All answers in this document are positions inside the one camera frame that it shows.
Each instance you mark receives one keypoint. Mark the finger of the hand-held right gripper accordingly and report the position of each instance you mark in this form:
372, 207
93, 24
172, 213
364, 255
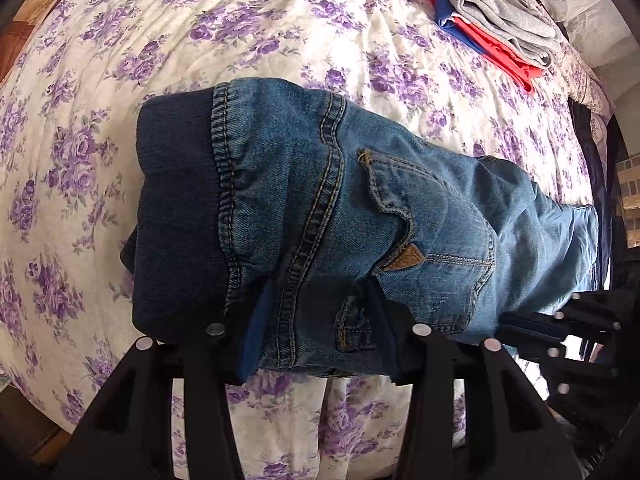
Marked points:
595, 312
530, 328

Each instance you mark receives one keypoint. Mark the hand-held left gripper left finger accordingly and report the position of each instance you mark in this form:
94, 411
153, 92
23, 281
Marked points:
251, 345

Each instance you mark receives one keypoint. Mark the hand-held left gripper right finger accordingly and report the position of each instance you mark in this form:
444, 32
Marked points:
387, 332

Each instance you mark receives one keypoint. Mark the blue denim pants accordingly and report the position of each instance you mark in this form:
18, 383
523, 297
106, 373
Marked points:
350, 210

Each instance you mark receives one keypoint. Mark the dark cloth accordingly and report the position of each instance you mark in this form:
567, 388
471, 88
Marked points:
592, 170

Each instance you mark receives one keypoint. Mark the red and blue folded garment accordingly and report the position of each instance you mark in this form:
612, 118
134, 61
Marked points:
480, 35

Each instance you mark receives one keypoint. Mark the purple floral bed cover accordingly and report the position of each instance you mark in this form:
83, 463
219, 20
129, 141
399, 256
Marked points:
150, 60

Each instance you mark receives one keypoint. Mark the grey folded garment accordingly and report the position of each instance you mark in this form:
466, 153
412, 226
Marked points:
505, 10

